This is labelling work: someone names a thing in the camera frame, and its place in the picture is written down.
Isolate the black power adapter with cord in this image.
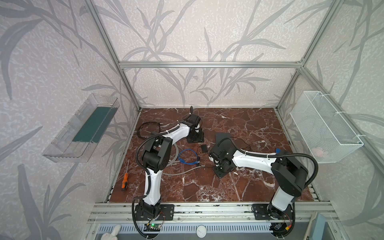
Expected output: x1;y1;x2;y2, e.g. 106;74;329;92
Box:
197;136;253;180

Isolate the blue ethernet cable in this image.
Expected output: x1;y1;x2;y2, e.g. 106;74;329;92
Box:
178;148;201;166

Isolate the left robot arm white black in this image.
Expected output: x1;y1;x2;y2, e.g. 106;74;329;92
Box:
132;107;204;240

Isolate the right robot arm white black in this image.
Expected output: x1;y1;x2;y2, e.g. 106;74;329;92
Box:
209;133;319;239

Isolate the small black power adapter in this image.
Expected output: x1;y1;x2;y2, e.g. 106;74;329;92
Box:
200;145;208;154

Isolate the round white gauge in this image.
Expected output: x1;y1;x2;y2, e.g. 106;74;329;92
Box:
196;225;208;239

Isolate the green lit circuit board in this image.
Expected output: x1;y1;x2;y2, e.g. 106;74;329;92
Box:
143;224;162;232

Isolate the grey blue panel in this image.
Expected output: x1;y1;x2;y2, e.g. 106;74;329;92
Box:
304;212;326;240

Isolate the white plush toy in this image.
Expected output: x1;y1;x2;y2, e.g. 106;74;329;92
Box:
101;225;122;240

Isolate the grey ethernet cable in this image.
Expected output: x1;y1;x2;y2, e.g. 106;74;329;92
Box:
161;142;206;177

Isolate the black coiled cable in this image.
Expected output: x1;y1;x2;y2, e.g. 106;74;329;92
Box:
136;121;164;141

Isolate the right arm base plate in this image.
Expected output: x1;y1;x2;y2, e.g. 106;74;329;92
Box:
251;204;295;221

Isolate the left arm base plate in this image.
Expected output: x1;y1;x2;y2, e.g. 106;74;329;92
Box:
134;204;175;221

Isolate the orange handled screwdriver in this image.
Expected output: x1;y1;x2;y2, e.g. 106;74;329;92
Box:
121;160;130;192

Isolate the right circuit board with wires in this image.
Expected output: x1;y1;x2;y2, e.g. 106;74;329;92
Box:
270;223;293;238

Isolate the white wire mesh basket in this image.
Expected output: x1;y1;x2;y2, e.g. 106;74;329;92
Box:
290;91;364;164

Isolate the clear plastic wall bin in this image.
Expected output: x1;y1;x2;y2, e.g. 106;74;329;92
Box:
43;94;120;163

